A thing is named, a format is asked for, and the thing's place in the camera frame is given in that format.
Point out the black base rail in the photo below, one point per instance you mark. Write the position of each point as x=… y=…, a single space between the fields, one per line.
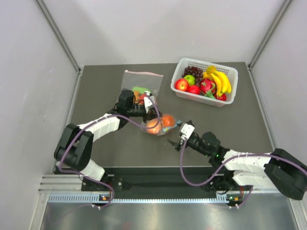
x=124 y=179

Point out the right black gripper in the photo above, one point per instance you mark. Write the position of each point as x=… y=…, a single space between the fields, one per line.
x=178 y=145

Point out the purple fake grapes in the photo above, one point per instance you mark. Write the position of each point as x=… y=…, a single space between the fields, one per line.
x=195 y=71

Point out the green fake apple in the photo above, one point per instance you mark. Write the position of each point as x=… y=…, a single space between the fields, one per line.
x=190 y=79

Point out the orange fake pumpkin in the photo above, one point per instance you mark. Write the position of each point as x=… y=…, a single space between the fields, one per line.
x=168 y=120

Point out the yellow fake banana bunch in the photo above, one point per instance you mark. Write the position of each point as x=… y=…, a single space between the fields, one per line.
x=222 y=82

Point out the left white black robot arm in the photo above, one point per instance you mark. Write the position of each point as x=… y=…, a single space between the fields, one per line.
x=75 y=145

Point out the red fake strawberry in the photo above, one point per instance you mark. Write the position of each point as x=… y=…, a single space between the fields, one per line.
x=221 y=98

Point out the pink fake dragon fruit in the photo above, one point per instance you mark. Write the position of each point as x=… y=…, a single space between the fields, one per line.
x=208 y=88

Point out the green fake pepper in bag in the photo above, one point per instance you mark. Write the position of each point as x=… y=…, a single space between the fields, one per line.
x=140 y=90

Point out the white plastic basket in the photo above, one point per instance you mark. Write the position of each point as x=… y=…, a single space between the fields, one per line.
x=231 y=73

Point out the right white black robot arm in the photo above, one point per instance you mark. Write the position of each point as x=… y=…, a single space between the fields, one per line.
x=274 y=170

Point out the slotted cable duct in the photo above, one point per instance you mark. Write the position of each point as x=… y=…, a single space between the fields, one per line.
x=103 y=199

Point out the pink-zip clear bag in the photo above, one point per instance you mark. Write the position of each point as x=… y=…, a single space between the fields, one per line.
x=151 y=81

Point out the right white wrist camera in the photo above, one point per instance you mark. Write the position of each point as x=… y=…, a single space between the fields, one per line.
x=186 y=131

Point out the orange fake ginger in bag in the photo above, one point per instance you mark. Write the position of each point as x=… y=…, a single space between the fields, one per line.
x=136 y=96

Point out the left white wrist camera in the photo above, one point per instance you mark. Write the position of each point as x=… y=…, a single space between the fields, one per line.
x=149 y=101

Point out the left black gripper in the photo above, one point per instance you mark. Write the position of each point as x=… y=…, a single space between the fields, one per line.
x=151 y=114

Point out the red fake tomato in bag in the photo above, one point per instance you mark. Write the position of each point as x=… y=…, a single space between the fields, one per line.
x=142 y=97

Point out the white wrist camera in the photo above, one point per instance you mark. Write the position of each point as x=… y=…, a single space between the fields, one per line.
x=186 y=131
x=149 y=101

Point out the red fake apple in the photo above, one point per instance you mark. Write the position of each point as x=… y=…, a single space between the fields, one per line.
x=182 y=85

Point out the fake peach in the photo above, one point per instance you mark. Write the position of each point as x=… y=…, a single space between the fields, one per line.
x=154 y=127

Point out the blue-zip clear bag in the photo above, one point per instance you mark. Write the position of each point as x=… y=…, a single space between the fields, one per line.
x=165 y=129

